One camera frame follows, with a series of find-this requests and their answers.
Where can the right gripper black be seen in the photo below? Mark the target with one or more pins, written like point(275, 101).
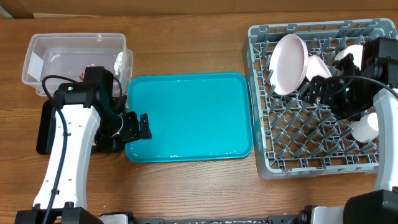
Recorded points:
point(328, 88)

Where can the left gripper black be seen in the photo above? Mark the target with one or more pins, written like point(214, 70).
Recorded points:
point(132, 132)

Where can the white paper cup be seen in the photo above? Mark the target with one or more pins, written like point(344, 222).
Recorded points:
point(366, 129)

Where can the pink bowl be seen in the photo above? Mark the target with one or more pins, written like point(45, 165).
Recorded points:
point(316, 67)

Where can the white bowl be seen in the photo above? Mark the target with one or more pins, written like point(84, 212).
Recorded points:
point(355, 50)

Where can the pink plate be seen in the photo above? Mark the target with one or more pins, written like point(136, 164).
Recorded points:
point(289, 63)

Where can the white tissue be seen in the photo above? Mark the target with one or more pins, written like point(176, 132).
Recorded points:
point(118, 64)

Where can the red snack wrapper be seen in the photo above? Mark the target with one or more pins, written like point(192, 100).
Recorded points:
point(83, 73)

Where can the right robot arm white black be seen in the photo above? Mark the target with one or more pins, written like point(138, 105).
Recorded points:
point(373, 84)

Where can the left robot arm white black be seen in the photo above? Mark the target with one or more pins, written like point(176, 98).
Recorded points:
point(85, 116)

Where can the grey dishwasher rack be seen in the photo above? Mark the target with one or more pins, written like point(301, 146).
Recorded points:
point(295, 139)

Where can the teal serving tray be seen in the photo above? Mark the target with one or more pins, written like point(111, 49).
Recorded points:
point(198, 117)

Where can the black plastic tray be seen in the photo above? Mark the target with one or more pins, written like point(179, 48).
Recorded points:
point(45, 130)

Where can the clear plastic bin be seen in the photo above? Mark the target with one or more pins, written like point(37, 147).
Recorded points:
point(68, 54)

